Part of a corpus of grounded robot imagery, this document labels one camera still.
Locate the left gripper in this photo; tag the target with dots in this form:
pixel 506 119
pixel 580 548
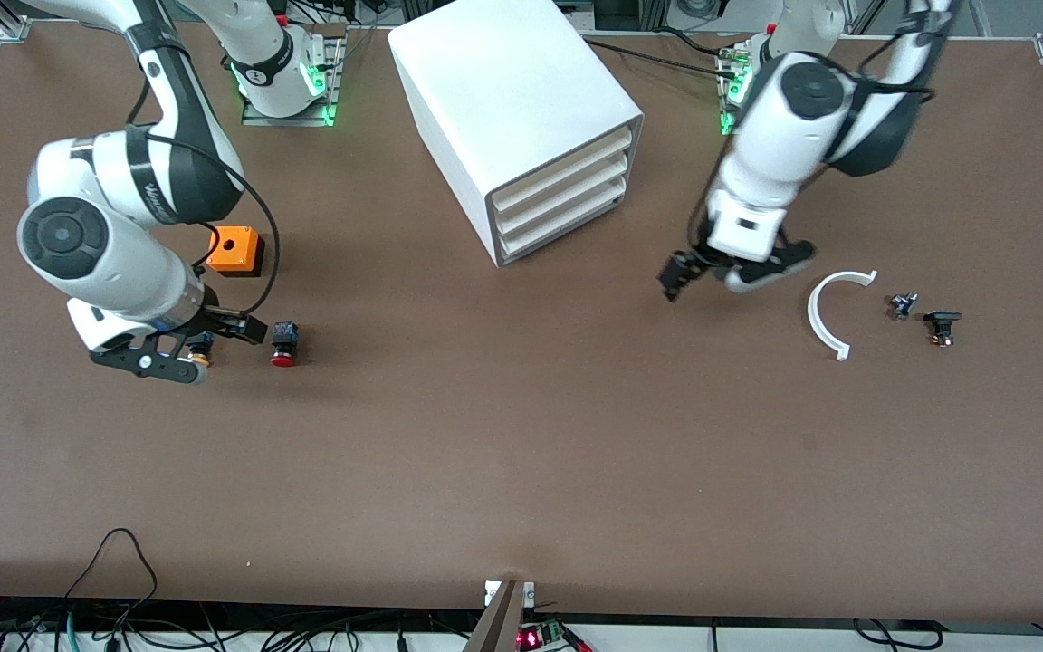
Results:
pixel 695 262

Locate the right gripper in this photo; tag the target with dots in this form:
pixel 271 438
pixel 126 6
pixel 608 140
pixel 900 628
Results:
pixel 216 320

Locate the red push button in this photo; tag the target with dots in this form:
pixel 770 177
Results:
pixel 283 344

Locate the white plastic drawer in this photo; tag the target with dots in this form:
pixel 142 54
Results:
pixel 567 195
pixel 567 167
pixel 567 220

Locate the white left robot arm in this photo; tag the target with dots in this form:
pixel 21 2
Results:
pixel 775 154

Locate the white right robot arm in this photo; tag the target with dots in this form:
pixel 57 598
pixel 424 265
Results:
pixel 123 272

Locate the yellow push button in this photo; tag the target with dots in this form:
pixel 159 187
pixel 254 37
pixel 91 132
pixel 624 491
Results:
pixel 202 344

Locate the white drawer cabinet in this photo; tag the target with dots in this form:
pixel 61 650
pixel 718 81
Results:
pixel 503 81

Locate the orange box with hole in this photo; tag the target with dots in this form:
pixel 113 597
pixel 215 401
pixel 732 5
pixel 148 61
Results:
pixel 245 254

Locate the white curved plastic arc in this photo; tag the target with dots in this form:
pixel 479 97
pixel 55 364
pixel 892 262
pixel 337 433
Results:
pixel 812 312

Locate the small grey black component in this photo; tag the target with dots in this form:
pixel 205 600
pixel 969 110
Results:
pixel 902 306

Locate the black component with copper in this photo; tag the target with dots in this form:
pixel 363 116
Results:
pixel 942 319

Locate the circuit board with red light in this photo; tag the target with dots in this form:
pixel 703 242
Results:
pixel 544 637

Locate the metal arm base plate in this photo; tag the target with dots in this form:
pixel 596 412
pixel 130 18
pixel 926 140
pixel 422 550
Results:
pixel 286 120
pixel 728 118

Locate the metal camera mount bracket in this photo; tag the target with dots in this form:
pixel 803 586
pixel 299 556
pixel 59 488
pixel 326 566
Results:
pixel 499 625

